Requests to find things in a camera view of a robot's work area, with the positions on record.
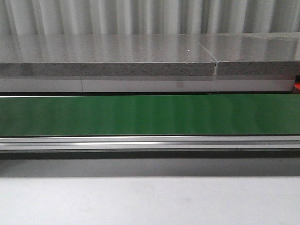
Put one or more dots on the green conveyor belt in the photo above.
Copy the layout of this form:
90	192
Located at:
217	114

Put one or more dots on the grey stone slab left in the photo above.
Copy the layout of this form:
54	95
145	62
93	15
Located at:
103	55

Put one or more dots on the grey stone slab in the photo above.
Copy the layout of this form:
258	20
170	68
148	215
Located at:
103	55
254	54

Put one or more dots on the white panel under slab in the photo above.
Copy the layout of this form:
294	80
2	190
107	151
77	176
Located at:
144	84

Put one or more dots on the grey stone slab right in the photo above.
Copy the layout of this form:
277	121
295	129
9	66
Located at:
254	54

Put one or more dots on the red object at edge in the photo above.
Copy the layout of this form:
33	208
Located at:
296	88

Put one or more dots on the grey pleated curtain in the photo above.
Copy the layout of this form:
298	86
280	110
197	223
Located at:
124	17

